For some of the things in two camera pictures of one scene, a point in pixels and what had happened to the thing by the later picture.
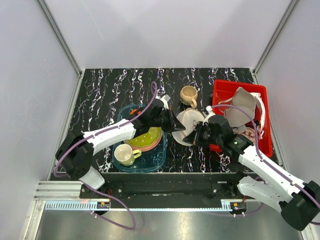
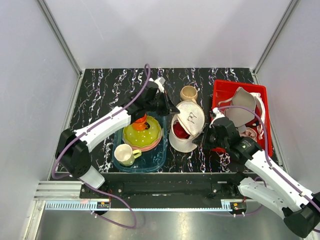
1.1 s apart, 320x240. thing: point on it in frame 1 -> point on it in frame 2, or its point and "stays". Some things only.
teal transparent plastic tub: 149,161 stays
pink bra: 250,134 stays
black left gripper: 174,124 -> 169,108
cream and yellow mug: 124,154 stays
